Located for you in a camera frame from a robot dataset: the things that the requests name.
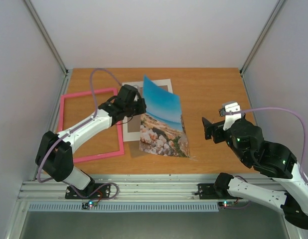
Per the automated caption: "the white mat board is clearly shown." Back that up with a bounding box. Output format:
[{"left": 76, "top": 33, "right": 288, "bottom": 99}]
[{"left": 122, "top": 79, "right": 173, "bottom": 142}]

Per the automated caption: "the beach landscape photo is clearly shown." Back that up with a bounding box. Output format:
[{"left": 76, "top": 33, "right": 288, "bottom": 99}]
[{"left": 139, "top": 76, "right": 190, "bottom": 158}]

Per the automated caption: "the pink photo frame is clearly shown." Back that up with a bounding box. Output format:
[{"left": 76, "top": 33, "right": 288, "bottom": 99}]
[{"left": 57, "top": 88, "right": 125, "bottom": 163}]

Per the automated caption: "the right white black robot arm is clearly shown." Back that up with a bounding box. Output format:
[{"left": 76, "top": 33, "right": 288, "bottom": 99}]
[{"left": 202, "top": 118, "right": 308, "bottom": 230}]

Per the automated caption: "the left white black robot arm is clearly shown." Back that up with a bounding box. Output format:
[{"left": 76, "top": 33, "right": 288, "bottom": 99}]
[{"left": 35, "top": 85, "right": 146, "bottom": 198}]

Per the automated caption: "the right controller board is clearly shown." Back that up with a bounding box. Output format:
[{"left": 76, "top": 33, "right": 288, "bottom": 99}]
[{"left": 218, "top": 201, "right": 236, "bottom": 209}]

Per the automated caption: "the controller board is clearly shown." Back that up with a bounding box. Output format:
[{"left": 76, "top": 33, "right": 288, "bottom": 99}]
[
  {"left": 81, "top": 201, "right": 98, "bottom": 210},
  {"left": 218, "top": 201, "right": 236, "bottom": 209}
]

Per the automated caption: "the left controller board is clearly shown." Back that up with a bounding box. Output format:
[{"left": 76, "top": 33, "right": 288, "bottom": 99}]
[{"left": 81, "top": 201, "right": 98, "bottom": 210}]

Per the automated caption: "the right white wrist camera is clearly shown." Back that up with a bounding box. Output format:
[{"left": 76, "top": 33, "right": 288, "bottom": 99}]
[{"left": 219, "top": 101, "right": 245, "bottom": 131}]

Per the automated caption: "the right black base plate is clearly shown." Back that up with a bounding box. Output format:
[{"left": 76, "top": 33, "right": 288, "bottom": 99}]
[{"left": 195, "top": 183, "right": 219, "bottom": 200}]

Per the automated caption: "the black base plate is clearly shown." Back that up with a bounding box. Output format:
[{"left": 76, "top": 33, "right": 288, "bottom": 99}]
[
  {"left": 65, "top": 180, "right": 111, "bottom": 200},
  {"left": 195, "top": 183, "right": 219, "bottom": 200}
]

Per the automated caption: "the aluminium front rail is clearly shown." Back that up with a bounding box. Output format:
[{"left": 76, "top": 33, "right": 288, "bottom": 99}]
[{"left": 16, "top": 173, "right": 292, "bottom": 202}]

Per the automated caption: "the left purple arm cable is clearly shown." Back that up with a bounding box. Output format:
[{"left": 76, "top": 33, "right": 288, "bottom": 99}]
[{"left": 37, "top": 67, "right": 122, "bottom": 200}]

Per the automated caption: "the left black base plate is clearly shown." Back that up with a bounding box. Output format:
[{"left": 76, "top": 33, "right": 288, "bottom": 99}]
[{"left": 65, "top": 180, "right": 111, "bottom": 200}]

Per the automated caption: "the left aluminium corner post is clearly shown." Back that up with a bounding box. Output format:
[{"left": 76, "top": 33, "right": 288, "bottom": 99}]
[{"left": 23, "top": 0, "right": 69, "bottom": 75}]

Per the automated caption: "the aluminium corner post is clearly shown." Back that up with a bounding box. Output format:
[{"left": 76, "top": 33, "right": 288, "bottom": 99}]
[
  {"left": 23, "top": 0, "right": 69, "bottom": 75},
  {"left": 239, "top": 0, "right": 287, "bottom": 75}
]

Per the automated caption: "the grey slotted cable duct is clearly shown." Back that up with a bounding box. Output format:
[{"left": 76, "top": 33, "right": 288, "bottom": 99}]
[{"left": 28, "top": 202, "right": 218, "bottom": 213}]

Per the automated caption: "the right aluminium corner post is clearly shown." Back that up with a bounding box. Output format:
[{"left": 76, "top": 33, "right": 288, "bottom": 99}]
[{"left": 239, "top": 0, "right": 287, "bottom": 75}]

